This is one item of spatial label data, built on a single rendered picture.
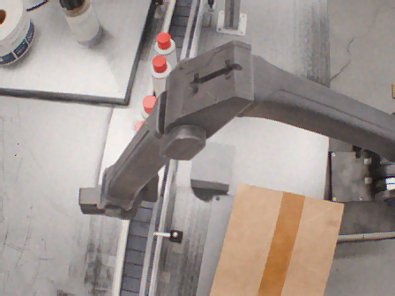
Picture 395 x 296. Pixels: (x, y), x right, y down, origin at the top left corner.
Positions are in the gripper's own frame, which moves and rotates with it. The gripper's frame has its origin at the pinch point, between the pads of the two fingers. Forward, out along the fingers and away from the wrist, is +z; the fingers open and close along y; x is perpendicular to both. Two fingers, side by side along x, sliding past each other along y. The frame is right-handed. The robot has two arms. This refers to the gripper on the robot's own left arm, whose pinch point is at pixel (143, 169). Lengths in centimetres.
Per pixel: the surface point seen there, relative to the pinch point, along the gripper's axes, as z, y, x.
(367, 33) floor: 152, -88, -29
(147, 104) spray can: -0.7, -0.1, -16.0
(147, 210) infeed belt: 2.6, -0.9, 12.3
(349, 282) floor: 65, -84, 77
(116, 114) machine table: 22.6, 13.4, -4.3
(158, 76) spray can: 8.2, -0.2, -20.4
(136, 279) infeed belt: -9.5, -0.7, 27.1
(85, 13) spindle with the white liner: 18.6, 24.2, -34.4
